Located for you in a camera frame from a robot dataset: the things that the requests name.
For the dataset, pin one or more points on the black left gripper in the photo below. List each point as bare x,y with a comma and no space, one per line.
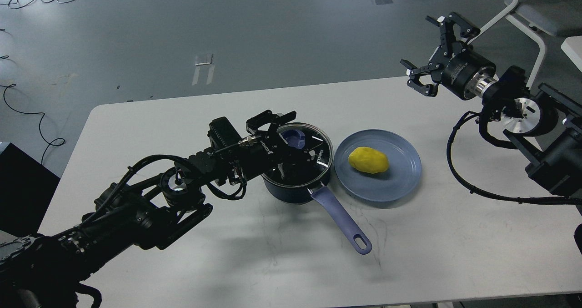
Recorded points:
269,152

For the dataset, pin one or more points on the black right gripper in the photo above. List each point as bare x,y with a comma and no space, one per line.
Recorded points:
455,65

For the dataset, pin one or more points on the glass pot lid blue knob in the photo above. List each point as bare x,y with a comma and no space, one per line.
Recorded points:
313,166

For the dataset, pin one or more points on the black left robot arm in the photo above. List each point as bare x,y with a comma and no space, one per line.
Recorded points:
158,200

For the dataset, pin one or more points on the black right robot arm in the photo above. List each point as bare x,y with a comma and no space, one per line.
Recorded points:
545,127

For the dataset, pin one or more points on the blue plate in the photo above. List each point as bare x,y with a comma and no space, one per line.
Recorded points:
398,181

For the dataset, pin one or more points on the white chair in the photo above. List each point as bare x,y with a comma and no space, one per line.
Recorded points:
547,23

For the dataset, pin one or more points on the white table corner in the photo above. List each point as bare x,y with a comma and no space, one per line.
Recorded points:
572,47

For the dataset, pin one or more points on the black box at left edge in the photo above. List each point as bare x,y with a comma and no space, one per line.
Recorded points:
26,190

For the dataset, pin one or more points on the dark blue saucepan purple handle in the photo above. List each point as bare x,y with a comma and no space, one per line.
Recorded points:
321,193

